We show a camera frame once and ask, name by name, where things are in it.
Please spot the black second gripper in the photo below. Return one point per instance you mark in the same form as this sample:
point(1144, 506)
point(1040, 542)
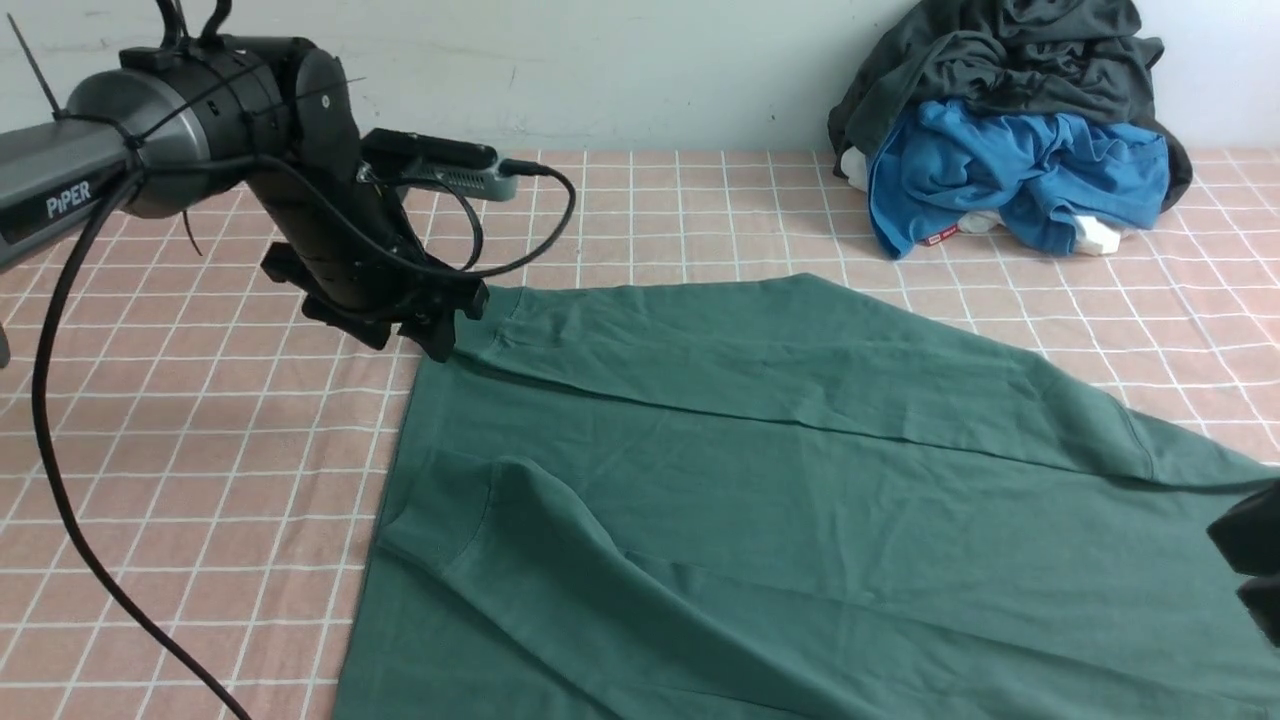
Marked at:
point(1247, 536)

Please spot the blue crumpled garment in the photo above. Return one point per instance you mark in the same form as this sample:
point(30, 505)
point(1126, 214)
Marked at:
point(940, 161)

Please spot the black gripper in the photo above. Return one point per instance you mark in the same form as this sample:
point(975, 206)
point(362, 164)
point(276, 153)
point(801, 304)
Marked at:
point(348, 246)

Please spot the green long sleeve shirt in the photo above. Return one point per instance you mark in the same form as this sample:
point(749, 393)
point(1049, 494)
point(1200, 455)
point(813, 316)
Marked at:
point(788, 500)

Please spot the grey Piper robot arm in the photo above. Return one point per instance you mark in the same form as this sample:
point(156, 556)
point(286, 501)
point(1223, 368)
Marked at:
point(178, 124)

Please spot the pink checkered tablecloth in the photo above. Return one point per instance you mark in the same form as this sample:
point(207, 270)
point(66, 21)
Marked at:
point(225, 455)

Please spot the dark grey crumpled garment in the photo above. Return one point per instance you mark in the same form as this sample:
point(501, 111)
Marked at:
point(1086, 58)

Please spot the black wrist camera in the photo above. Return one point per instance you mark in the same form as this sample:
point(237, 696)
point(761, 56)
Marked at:
point(404, 160)

